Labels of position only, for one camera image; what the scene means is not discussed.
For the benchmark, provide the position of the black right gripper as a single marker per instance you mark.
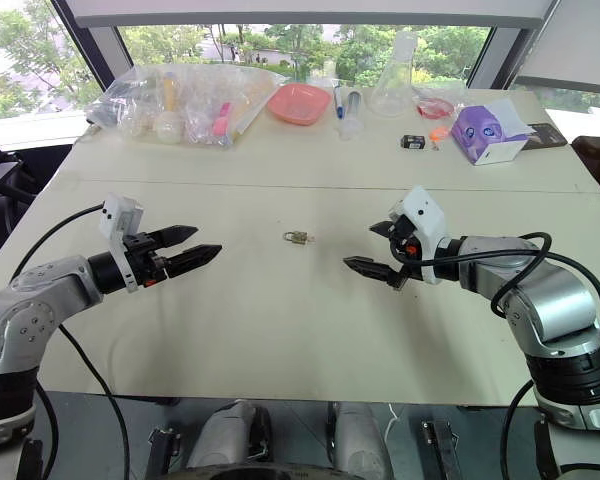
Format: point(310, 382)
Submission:
point(405, 265)

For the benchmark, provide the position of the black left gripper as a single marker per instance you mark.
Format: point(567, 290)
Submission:
point(147, 257)

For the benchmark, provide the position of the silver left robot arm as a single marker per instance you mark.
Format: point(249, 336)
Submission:
point(40, 287)

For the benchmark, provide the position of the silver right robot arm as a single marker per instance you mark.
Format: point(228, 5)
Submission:
point(545, 295)

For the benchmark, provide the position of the small brass padlock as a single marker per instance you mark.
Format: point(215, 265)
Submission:
point(294, 237)

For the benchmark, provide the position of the small black box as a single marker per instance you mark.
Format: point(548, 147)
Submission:
point(413, 141)

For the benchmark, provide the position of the white round ball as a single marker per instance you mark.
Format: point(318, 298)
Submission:
point(168, 127)

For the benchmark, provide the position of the small orange object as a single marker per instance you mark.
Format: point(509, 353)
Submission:
point(437, 135)

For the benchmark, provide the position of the pink plastic piece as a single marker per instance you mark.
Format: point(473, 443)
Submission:
point(221, 120)

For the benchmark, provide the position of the blue and white pen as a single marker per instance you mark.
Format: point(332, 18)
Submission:
point(338, 102)

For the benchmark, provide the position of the petri dish with red contents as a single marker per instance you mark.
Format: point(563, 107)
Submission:
point(434, 108)

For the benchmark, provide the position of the yellow bottle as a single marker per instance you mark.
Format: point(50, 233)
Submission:
point(170, 90)

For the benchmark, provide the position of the clear glass conical flask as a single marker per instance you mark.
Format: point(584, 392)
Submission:
point(391, 92)

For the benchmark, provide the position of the purple tissue box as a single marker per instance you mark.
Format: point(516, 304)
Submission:
point(485, 135)

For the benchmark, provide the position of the clear plastic bag of items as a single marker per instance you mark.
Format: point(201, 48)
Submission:
point(200, 85)

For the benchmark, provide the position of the pink plastic bowl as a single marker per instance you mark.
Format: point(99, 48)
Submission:
point(298, 102)

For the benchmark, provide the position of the grey rounded robot leg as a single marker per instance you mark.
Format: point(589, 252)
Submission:
point(225, 435)
point(360, 440)

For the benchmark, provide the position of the black office chair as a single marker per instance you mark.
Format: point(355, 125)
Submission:
point(0, 185)

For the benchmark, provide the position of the dark brown flat card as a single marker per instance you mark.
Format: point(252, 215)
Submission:
point(547, 136)

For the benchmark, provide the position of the black table clamp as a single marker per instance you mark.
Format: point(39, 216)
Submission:
point(162, 450)
point(546, 450)
point(442, 450)
point(30, 460)

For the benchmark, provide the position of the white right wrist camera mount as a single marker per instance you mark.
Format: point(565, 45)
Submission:
point(427, 215)

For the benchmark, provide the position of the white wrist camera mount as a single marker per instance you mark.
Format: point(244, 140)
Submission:
point(120, 210)
point(427, 215)

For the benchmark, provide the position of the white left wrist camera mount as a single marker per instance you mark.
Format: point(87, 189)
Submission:
point(120, 210)

